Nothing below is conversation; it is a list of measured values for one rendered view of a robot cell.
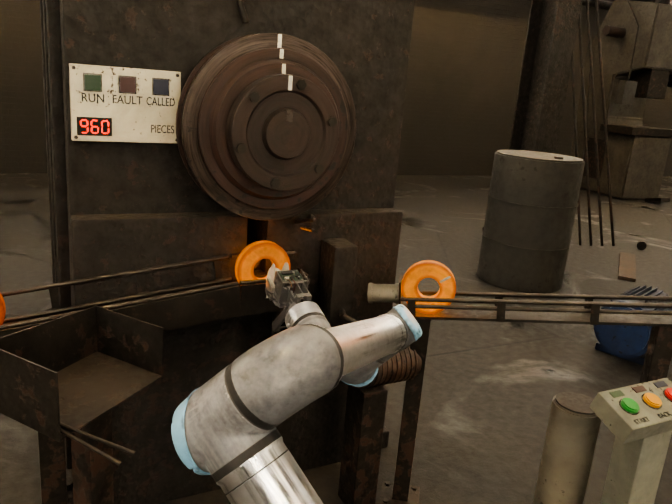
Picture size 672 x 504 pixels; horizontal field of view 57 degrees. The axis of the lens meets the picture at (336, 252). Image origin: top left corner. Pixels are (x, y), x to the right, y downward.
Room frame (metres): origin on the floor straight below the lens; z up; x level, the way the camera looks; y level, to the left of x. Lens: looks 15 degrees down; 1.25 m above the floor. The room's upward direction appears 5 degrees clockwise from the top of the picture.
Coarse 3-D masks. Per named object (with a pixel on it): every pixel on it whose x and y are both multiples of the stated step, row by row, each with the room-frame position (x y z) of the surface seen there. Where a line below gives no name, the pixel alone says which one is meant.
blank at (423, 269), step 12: (420, 264) 1.67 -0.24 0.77; (432, 264) 1.66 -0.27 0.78; (408, 276) 1.67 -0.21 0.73; (420, 276) 1.67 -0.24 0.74; (432, 276) 1.66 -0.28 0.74; (444, 276) 1.66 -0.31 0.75; (408, 288) 1.67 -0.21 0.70; (444, 288) 1.66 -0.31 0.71; (420, 312) 1.67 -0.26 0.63; (432, 312) 1.66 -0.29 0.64
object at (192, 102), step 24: (240, 48) 1.55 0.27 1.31; (264, 48) 1.58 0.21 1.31; (288, 48) 1.61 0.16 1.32; (312, 48) 1.64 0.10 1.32; (216, 72) 1.52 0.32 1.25; (336, 72) 1.67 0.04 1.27; (192, 96) 1.50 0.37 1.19; (192, 120) 1.50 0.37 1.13; (192, 144) 1.50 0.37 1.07; (192, 168) 1.50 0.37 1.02; (216, 192) 1.53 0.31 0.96; (264, 216) 1.59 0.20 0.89; (288, 216) 1.62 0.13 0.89
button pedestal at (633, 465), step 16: (640, 384) 1.34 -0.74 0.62; (608, 400) 1.26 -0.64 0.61; (640, 400) 1.28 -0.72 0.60; (608, 416) 1.24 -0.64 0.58; (624, 416) 1.22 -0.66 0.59; (640, 416) 1.23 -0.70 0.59; (656, 416) 1.24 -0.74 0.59; (624, 432) 1.20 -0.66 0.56; (640, 432) 1.21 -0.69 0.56; (656, 432) 1.24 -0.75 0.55; (624, 448) 1.27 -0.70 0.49; (640, 448) 1.24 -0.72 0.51; (656, 448) 1.26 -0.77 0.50; (624, 464) 1.26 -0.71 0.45; (640, 464) 1.24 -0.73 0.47; (656, 464) 1.26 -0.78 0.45; (608, 480) 1.29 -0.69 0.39; (624, 480) 1.25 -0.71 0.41; (640, 480) 1.24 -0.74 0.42; (656, 480) 1.27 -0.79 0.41; (608, 496) 1.28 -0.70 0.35; (624, 496) 1.24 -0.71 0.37; (640, 496) 1.25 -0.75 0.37
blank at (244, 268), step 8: (264, 240) 1.64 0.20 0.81; (248, 248) 1.60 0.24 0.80; (256, 248) 1.60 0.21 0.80; (264, 248) 1.61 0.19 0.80; (272, 248) 1.62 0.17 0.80; (280, 248) 1.63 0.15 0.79; (240, 256) 1.60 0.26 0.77; (248, 256) 1.59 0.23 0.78; (256, 256) 1.60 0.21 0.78; (264, 256) 1.61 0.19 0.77; (272, 256) 1.62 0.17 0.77; (280, 256) 1.64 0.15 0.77; (240, 264) 1.58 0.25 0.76; (248, 264) 1.59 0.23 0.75; (280, 264) 1.64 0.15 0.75; (240, 272) 1.58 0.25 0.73; (248, 272) 1.59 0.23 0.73; (240, 280) 1.58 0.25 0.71
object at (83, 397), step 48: (48, 336) 1.19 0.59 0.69; (96, 336) 1.29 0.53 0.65; (144, 336) 1.23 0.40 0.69; (0, 384) 1.05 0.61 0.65; (48, 384) 0.98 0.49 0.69; (96, 384) 1.16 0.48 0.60; (144, 384) 1.17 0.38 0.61; (48, 432) 0.99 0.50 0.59; (96, 432) 1.13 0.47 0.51; (96, 480) 1.13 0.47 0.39
